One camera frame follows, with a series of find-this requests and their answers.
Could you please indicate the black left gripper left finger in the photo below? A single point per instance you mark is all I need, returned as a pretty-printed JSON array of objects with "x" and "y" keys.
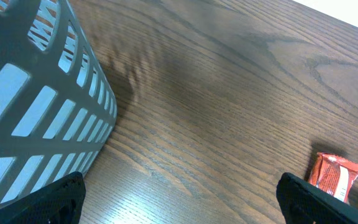
[{"x": 58, "y": 202}]

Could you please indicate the grey plastic mesh basket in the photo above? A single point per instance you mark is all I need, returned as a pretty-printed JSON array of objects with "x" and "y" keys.
[{"x": 57, "y": 108}]

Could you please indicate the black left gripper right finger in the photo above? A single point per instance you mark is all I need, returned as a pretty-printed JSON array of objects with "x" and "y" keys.
[{"x": 301, "y": 202}]

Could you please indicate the red white snack bar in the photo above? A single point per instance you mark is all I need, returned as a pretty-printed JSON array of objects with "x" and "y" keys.
[{"x": 334, "y": 175}]

